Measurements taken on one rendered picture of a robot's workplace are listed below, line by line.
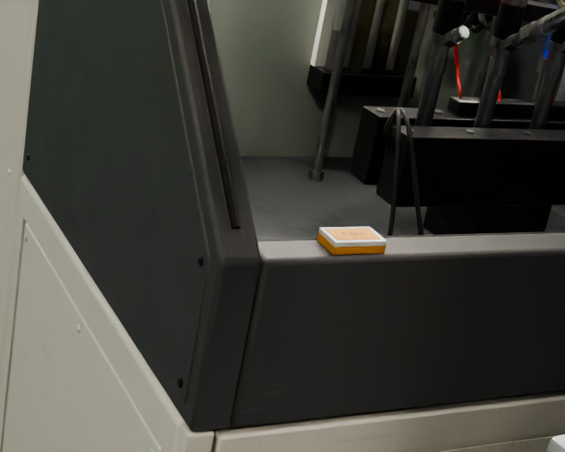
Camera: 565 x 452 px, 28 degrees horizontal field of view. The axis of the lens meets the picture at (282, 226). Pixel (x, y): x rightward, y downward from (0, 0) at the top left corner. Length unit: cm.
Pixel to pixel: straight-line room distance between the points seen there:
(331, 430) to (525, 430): 23
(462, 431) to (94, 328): 38
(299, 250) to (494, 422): 31
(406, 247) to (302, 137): 56
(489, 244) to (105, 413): 42
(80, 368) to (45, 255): 17
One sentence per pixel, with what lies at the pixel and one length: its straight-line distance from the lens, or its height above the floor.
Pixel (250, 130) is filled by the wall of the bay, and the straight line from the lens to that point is 147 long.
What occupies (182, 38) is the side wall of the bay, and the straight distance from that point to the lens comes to 96.
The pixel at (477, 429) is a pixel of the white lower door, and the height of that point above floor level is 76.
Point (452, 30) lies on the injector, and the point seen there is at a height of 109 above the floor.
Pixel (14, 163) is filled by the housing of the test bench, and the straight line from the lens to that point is 146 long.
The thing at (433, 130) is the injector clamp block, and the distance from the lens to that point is 122.
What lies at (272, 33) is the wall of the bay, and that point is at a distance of 144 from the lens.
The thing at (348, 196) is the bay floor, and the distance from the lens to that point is 141.
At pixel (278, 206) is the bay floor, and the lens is 133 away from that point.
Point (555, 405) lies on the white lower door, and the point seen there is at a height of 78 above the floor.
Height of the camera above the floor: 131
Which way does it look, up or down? 22 degrees down
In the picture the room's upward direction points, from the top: 11 degrees clockwise
